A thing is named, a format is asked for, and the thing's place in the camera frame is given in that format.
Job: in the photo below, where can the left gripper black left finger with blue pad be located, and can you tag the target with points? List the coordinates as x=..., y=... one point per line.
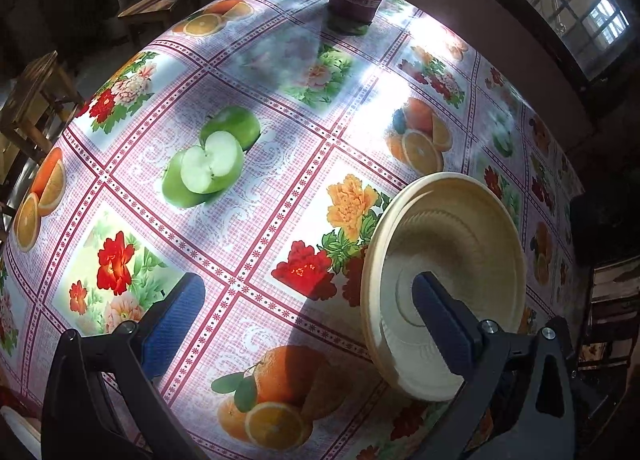
x=78, y=417

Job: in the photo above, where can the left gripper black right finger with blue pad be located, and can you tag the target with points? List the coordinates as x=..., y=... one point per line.
x=515, y=401

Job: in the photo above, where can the white paper bowl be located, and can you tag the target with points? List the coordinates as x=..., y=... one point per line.
x=24, y=430

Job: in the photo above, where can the wooden chair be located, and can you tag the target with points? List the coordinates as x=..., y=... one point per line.
x=43, y=91

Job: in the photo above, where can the floral fruit tablecloth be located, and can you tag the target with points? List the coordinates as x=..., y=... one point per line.
x=254, y=147

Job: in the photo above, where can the wooden stool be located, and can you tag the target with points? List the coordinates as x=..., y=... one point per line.
x=142, y=12

